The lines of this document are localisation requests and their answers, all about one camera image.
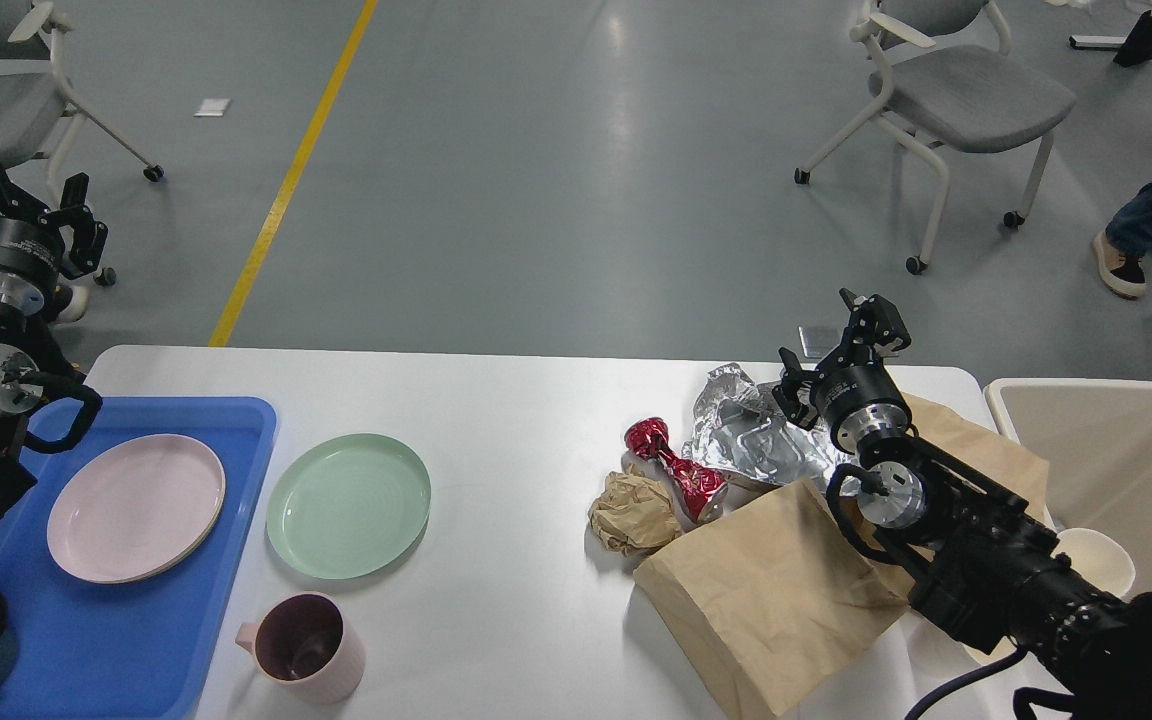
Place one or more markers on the pink mug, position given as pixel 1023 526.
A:
pixel 307 646

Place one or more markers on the front brown paper bag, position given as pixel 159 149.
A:
pixel 771 600

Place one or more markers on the beige plastic bin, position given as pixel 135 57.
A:
pixel 1096 434

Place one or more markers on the brown paper bag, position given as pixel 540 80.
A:
pixel 771 600
pixel 983 449

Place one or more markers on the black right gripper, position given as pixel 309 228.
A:
pixel 856 398

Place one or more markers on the green plate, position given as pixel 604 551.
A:
pixel 349 506

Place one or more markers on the grey chair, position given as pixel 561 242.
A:
pixel 945 77
pixel 40 112

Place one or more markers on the red foil wrapper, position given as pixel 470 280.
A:
pixel 702 489

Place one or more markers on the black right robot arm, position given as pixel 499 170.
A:
pixel 982 569

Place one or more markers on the grey chair right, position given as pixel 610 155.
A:
pixel 945 77

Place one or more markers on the crumpled brown paper ball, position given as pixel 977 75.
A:
pixel 634 514

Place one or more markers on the blue plastic tray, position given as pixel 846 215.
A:
pixel 137 650

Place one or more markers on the grey chair left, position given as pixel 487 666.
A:
pixel 40 112

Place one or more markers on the metal floor socket plate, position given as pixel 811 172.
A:
pixel 818 341

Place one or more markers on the crumpled aluminium foil tray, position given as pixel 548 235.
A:
pixel 740 431

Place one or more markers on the pink plate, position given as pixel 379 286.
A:
pixel 137 509

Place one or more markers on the white paper cup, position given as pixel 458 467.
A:
pixel 1099 559

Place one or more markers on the rear brown paper bag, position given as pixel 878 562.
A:
pixel 983 449

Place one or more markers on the desk foot top right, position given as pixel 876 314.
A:
pixel 1127 51

